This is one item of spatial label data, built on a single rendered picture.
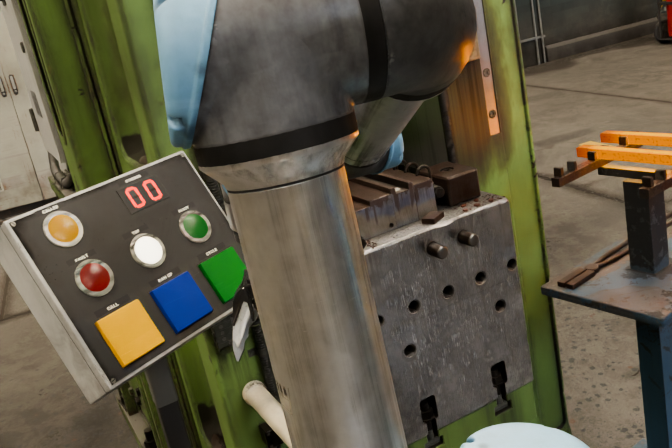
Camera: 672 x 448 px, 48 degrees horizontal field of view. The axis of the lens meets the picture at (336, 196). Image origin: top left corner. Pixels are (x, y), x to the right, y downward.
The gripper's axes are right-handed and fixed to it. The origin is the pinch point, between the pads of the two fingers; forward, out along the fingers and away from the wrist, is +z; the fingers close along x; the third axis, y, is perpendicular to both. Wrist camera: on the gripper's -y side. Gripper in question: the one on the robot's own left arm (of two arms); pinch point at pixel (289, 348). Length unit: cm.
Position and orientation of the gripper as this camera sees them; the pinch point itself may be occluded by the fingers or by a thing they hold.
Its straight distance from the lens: 112.8
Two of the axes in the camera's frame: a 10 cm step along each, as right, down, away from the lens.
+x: 9.8, -2.1, 0.4
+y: 1.0, 2.7, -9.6
